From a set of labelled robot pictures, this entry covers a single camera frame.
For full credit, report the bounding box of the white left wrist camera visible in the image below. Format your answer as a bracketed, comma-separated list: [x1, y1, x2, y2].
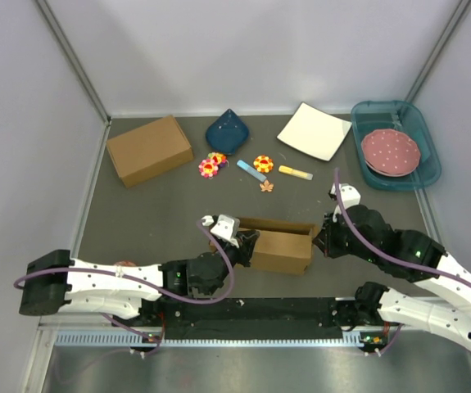
[200, 214, 240, 248]

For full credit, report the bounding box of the yellow chalk stick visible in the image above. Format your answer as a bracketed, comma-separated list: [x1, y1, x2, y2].
[279, 165, 313, 181]

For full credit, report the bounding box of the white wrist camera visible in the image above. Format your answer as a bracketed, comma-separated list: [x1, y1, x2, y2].
[200, 214, 240, 248]
[339, 183, 361, 209]

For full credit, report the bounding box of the orange flower plush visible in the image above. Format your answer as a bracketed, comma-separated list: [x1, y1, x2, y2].
[253, 155, 274, 174]

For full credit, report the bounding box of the dark blue ceramic bowl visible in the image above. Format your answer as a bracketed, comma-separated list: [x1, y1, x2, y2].
[205, 109, 250, 156]

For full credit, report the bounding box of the teal plastic bin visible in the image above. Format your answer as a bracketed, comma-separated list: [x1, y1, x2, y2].
[351, 100, 442, 192]

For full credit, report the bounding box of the brown cardboard box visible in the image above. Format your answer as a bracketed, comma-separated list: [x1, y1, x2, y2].
[208, 218, 316, 275]
[106, 115, 194, 188]

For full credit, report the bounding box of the white square plate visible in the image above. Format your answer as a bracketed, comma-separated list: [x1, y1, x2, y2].
[277, 102, 351, 161]

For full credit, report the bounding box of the small brown leaf toy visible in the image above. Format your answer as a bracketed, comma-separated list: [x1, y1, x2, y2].
[260, 180, 274, 192]

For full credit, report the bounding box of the grey slotted cable duct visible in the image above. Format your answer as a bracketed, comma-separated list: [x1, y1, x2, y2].
[54, 329, 387, 348]

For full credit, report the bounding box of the closed brown cardboard box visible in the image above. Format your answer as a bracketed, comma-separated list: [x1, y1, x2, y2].
[106, 115, 194, 188]

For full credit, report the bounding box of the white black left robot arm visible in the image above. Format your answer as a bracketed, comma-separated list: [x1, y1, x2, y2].
[14, 230, 260, 325]

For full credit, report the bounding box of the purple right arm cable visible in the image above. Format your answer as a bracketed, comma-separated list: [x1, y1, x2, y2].
[333, 167, 471, 306]

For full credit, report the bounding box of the rainbow flower plush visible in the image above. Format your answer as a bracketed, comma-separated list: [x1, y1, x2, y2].
[207, 152, 228, 168]

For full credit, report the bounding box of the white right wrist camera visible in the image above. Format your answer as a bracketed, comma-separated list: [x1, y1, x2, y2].
[339, 183, 361, 209]

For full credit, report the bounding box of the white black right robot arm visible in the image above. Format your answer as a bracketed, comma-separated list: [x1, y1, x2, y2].
[313, 205, 471, 352]

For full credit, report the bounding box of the pink dotted plate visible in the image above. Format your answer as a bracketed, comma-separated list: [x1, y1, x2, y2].
[360, 129, 421, 177]

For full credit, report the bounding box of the blue chalk stick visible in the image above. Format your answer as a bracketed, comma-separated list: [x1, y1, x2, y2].
[237, 160, 267, 183]

